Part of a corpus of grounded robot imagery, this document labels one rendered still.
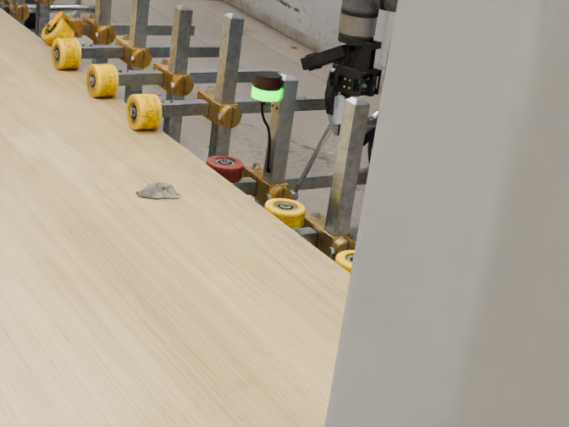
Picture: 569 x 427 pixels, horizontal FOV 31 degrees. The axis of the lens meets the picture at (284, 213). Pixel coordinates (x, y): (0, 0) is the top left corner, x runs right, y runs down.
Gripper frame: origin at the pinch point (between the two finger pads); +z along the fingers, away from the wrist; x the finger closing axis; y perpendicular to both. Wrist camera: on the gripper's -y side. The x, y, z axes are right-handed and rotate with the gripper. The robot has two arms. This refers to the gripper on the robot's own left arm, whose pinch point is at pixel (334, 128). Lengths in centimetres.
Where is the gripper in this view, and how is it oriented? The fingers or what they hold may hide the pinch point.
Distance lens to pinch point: 216.1
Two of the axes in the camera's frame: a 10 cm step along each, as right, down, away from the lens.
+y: 7.8, 3.0, -5.5
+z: -1.1, 9.3, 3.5
